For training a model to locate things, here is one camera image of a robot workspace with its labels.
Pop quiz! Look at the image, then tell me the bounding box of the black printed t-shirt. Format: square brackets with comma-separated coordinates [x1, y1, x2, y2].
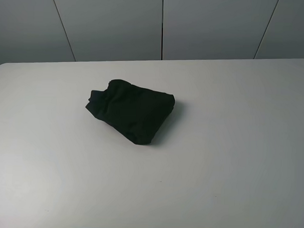
[85, 79, 175, 145]

